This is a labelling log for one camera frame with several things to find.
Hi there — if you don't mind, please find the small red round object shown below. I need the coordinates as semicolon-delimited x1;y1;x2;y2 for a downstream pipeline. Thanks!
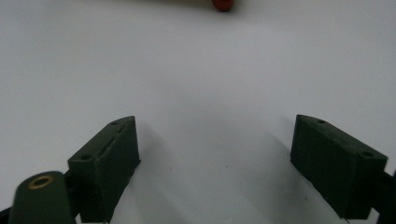
211;0;234;13

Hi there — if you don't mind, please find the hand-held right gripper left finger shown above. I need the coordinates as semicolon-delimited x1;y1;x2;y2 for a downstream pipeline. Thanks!
67;115;142;224

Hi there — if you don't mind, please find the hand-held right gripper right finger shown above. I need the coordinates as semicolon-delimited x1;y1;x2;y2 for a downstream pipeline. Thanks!
290;114;389;220

